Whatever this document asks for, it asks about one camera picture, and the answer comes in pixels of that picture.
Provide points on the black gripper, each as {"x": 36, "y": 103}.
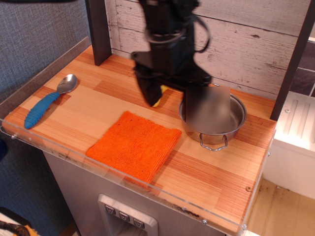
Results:
{"x": 168, "y": 63}

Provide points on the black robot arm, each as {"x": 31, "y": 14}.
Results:
{"x": 168, "y": 20}

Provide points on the orange knitted towel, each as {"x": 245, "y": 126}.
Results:
{"x": 135, "y": 146}

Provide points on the yellow plastic banana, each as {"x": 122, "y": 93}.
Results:
{"x": 163, "y": 90}

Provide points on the grey toy fridge cabinet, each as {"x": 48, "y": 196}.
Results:
{"x": 81, "y": 186}

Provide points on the silver dispenser button panel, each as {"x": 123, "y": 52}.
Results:
{"x": 122, "y": 220}

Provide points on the white toy sink unit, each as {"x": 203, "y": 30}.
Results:
{"x": 291, "y": 157}

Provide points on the orange object bottom left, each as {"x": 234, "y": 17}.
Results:
{"x": 18, "y": 230}

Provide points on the blue handled metal spoon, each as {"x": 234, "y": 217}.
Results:
{"x": 67, "y": 84}

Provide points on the dark left shelf post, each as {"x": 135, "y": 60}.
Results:
{"x": 99, "y": 30}

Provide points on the dark shelf post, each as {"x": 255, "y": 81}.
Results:
{"x": 294, "y": 61}
{"x": 99, "y": 30}

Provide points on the dark right shelf post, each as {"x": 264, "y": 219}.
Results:
{"x": 294, "y": 61}

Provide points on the clear acrylic guard rail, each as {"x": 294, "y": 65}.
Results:
{"x": 214, "y": 185}

